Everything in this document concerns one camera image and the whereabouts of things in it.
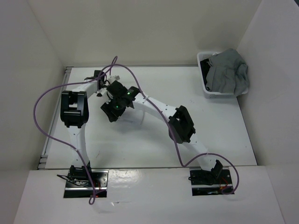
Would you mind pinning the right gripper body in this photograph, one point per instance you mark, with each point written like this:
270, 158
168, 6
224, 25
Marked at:
115, 102

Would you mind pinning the white laundry basket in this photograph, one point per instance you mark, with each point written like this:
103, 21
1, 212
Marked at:
202, 58

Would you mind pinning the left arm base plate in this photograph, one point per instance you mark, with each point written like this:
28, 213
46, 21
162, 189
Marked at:
83, 188

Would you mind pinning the aluminium table edge rail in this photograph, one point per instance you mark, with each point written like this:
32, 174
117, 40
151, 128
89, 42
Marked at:
44, 156

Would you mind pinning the white skirt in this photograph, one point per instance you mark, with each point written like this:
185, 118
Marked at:
132, 117

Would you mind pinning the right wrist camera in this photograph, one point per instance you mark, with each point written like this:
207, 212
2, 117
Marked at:
104, 94

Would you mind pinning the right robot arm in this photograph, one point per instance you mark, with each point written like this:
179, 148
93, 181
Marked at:
178, 120

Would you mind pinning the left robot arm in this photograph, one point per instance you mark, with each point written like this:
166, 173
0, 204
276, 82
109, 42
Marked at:
74, 113

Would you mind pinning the grey skirt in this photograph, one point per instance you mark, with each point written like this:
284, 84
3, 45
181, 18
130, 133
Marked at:
228, 73

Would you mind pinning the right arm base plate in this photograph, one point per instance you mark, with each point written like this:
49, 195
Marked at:
198, 182

